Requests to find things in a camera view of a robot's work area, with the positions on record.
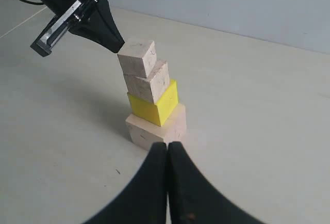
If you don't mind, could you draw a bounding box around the large pale wooden cube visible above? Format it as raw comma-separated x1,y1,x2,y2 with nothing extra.
126,103,187,151

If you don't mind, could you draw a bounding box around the small wooden cube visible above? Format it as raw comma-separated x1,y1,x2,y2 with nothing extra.
117,38,157,78

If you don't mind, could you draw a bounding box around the medium wooden cube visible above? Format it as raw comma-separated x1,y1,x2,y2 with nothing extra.
124,60,170,103

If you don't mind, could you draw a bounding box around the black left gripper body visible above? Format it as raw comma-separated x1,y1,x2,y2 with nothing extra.
20,0,114,58

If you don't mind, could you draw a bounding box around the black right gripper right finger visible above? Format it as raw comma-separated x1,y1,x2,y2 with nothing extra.
168,141,262,223

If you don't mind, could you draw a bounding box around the yellow cube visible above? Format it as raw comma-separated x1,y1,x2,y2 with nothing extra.
127,79,179,126

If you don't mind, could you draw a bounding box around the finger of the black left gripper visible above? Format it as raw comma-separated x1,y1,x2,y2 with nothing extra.
69,0,124,53

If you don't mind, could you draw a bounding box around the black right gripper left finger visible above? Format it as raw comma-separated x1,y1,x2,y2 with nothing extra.
86,142,167,223

